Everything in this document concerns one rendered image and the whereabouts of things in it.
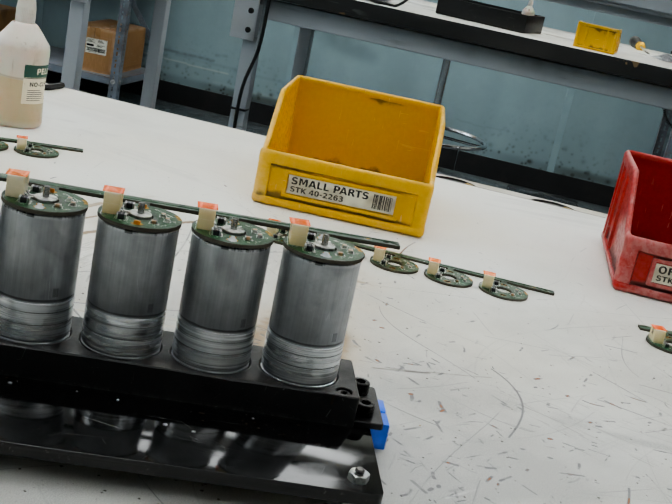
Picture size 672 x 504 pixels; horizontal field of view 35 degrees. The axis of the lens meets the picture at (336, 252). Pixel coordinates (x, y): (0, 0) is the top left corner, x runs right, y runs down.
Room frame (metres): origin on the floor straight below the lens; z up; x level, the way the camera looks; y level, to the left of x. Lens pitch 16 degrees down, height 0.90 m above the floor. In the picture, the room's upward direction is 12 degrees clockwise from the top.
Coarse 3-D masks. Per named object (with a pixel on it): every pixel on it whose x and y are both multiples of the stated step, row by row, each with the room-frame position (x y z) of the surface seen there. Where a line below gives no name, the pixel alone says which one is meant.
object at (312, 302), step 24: (288, 264) 0.31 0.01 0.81; (312, 264) 0.30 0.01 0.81; (360, 264) 0.31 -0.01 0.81; (288, 288) 0.30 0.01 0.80; (312, 288) 0.30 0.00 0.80; (336, 288) 0.30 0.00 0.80; (288, 312) 0.30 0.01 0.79; (312, 312) 0.30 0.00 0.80; (336, 312) 0.30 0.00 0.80; (288, 336) 0.30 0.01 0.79; (312, 336) 0.30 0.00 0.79; (336, 336) 0.31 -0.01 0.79; (264, 360) 0.31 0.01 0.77; (288, 360) 0.30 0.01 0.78; (312, 360) 0.30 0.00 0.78; (336, 360) 0.31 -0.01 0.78; (312, 384) 0.30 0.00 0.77
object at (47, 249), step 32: (0, 224) 0.30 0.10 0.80; (32, 224) 0.29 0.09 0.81; (64, 224) 0.29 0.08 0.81; (0, 256) 0.29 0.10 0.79; (32, 256) 0.29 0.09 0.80; (64, 256) 0.30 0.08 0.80; (0, 288) 0.29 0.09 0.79; (32, 288) 0.29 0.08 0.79; (64, 288) 0.30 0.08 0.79; (0, 320) 0.29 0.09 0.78; (32, 320) 0.29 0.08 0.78; (64, 320) 0.30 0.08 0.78
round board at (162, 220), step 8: (128, 208) 0.31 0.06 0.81; (136, 208) 0.31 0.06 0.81; (152, 208) 0.32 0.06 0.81; (160, 208) 0.32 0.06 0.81; (104, 216) 0.30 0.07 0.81; (112, 216) 0.30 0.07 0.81; (120, 216) 0.30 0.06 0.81; (128, 216) 0.30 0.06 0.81; (152, 216) 0.31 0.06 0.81; (160, 216) 0.31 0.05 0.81; (168, 216) 0.31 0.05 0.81; (176, 216) 0.31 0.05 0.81; (112, 224) 0.30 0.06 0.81; (120, 224) 0.29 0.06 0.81; (128, 224) 0.30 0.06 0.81; (144, 224) 0.30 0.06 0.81; (152, 224) 0.30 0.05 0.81; (160, 224) 0.30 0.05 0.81; (168, 224) 0.30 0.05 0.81; (176, 224) 0.30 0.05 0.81; (152, 232) 0.30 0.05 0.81; (160, 232) 0.30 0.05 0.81
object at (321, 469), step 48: (0, 384) 0.28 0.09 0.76; (48, 384) 0.29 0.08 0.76; (0, 432) 0.25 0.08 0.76; (48, 432) 0.26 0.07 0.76; (96, 432) 0.27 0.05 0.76; (144, 432) 0.27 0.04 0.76; (192, 432) 0.28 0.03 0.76; (240, 432) 0.28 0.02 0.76; (288, 432) 0.29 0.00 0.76; (336, 432) 0.30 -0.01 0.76; (192, 480) 0.26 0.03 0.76; (240, 480) 0.26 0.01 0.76; (288, 480) 0.26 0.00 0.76; (336, 480) 0.27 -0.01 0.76
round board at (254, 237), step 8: (192, 224) 0.31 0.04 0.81; (224, 224) 0.32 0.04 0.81; (240, 224) 0.32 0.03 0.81; (248, 224) 0.32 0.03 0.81; (200, 232) 0.30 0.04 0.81; (208, 232) 0.30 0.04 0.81; (216, 232) 0.30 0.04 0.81; (248, 232) 0.31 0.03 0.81; (256, 232) 0.31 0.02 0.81; (264, 232) 0.32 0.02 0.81; (208, 240) 0.30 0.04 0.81; (216, 240) 0.30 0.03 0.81; (224, 240) 0.30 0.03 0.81; (240, 240) 0.30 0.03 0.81; (248, 240) 0.30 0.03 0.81; (256, 240) 0.31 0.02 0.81; (264, 240) 0.31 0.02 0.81; (272, 240) 0.31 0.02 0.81; (240, 248) 0.30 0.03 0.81; (248, 248) 0.30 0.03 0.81; (256, 248) 0.30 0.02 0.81
